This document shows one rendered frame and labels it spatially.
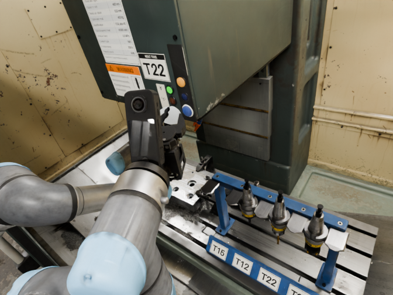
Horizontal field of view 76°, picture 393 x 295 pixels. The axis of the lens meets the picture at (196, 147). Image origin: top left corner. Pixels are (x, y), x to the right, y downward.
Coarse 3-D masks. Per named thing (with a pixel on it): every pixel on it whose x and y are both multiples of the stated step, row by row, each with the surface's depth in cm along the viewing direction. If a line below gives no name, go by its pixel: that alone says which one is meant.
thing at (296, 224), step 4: (292, 212) 80; (292, 216) 79; (296, 216) 79; (300, 216) 78; (304, 216) 78; (292, 220) 78; (296, 220) 77; (300, 220) 77; (304, 220) 77; (308, 220) 77; (288, 224) 77; (292, 224) 77; (296, 224) 76; (300, 224) 76; (304, 224) 76; (288, 228) 76; (292, 228) 76; (296, 228) 75; (300, 228) 75; (292, 232) 75; (296, 232) 74; (300, 232) 74
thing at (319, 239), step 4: (308, 224) 75; (304, 228) 74; (304, 232) 75; (308, 232) 73; (324, 232) 72; (308, 236) 72; (312, 236) 72; (316, 236) 71; (320, 236) 71; (324, 236) 71; (308, 240) 73; (316, 240) 71; (320, 240) 71; (324, 240) 72
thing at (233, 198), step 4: (232, 192) 91; (236, 192) 91; (240, 192) 90; (228, 196) 90; (232, 196) 90; (236, 196) 89; (240, 196) 89; (228, 200) 88; (232, 200) 88; (236, 200) 88; (232, 204) 87; (236, 204) 87
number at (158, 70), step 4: (152, 64) 64; (156, 64) 63; (160, 64) 62; (152, 68) 65; (156, 68) 64; (160, 68) 63; (164, 68) 62; (152, 72) 66; (156, 72) 65; (160, 72) 64; (164, 72) 63; (156, 76) 66; (160, 76) 65; (164, 76) 64
